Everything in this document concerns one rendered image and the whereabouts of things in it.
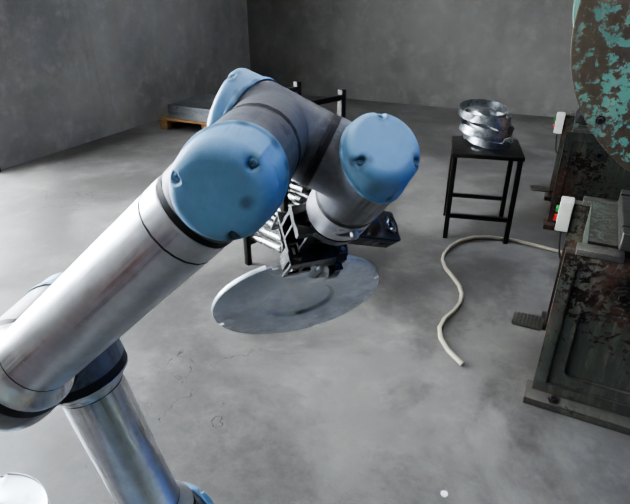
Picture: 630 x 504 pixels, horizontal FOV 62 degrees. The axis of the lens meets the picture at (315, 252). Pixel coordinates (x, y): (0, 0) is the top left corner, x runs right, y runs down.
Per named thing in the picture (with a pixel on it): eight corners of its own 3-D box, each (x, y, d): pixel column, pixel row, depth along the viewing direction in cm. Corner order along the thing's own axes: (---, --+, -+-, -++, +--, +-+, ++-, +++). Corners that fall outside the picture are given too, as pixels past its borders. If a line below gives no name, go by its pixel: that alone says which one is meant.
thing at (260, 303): (245, 347, 103) (245, 343, 104) (386, 304, 101) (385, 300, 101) (182, 295, 78) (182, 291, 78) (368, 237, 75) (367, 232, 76)
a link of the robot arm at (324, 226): (369, 162, 58) (391, 228, 56) (356, 180, 63) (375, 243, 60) (307, 169, 56) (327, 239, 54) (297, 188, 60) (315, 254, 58)
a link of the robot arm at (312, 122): (212, 73, 42) (334, 136, 43) (246, 55, 51) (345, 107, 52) (181, 157, 45) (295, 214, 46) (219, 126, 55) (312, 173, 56)
